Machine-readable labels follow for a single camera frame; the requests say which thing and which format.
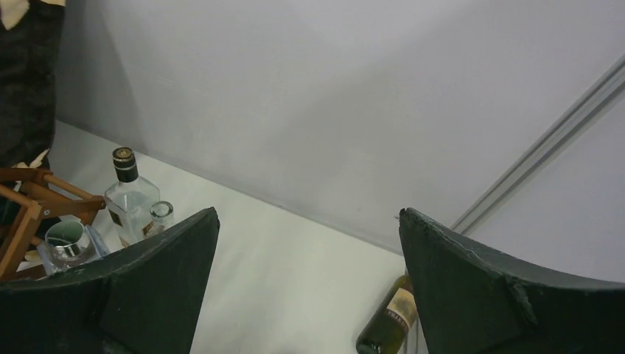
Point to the blue square vodka bottle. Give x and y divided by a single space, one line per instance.
68 244

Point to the brown wooden wine rack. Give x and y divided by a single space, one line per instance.
41 196

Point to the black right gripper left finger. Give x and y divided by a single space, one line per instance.
145 298

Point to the grey aluminium wall rail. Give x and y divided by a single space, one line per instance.
598 99

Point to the clear liquor bottle black cap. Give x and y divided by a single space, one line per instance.
130 198

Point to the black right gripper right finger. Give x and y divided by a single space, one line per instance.
472 298

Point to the black floral plush blanket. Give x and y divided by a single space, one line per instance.
30 43

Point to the tall clear glass bottle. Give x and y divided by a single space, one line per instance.
162 214

